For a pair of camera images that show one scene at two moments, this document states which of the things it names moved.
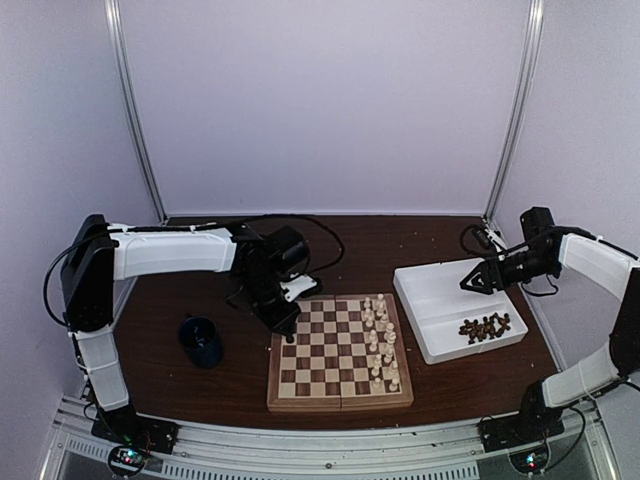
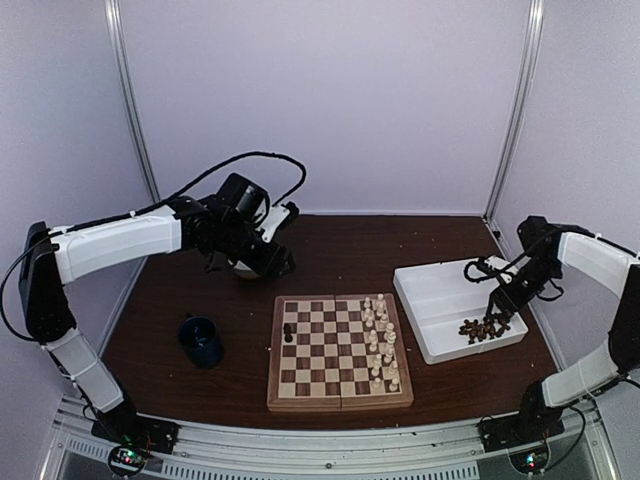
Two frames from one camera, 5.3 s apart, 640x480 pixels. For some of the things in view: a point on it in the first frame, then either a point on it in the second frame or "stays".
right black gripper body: x=505 y=278 to x=524 y=294
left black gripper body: x=269 y=312 to x=266 y=266
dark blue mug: x=202 y=342 stays
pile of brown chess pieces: x=491 y=327 stays
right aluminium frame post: x=521 y=103 stays
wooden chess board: x=348 y=352 stays
